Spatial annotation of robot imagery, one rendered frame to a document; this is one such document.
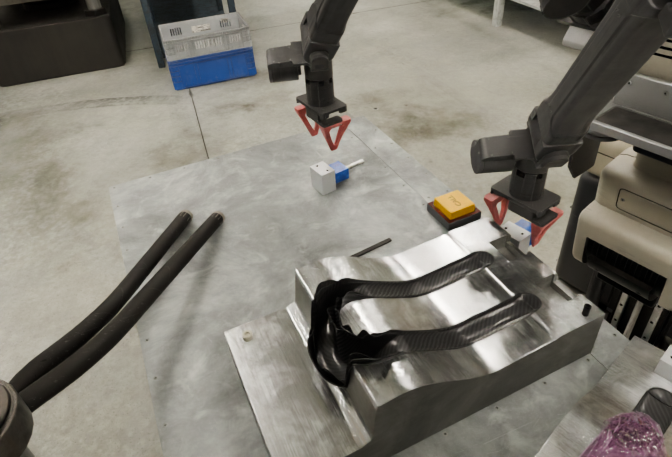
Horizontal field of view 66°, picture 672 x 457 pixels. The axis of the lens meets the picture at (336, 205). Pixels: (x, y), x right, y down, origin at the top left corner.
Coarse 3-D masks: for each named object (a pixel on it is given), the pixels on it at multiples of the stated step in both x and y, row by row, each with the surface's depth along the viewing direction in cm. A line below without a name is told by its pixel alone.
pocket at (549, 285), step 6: (552, 276) 81; (534, 282) 80; (540, 282) 81; (546, 282) 81; (552, 282) 82; (540, 288) 82; (546, 288) 82; (552, 288) 82; (558, 288) 81; (564, 288) 80; (552, 294) 81; (558, 294) 81; (564, 294) 80; (570, 294) 79; (558, 300) 80; (564, 300) 80
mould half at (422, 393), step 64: (448, 256) 86; (256, 320) 81; (384, 320) 71; (448, 320) 76; (576, 320) 73; (256, 384) 72; (320, 384) 71; (384, 384) 62; (448, 384) 65; (512, 384) 73; (320, 448) 64; (384, 448) 66
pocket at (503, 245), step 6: (498, 240) 89; (504, 240) 89; (498, 246) 90; (504, 246) 90; (510, 246) 89; (504, 252) 89; (510, 252) 89; (516, 252) 88; (522, 252) 87; (510, 258) 88
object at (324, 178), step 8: (360, 160) 122; (312, 168) 116; (320, 168) 116; (328, 168) 116; (336, 168) 118; (344, 168) 118; (312, 176) 118; (320, 176) 114; (328, 176) 115; (336, 176) 117; (344, 176) 118; (312, 184) 120; (320, 184) 116; (328, 184) 116; (320, 192) 118; (328, 192) 117
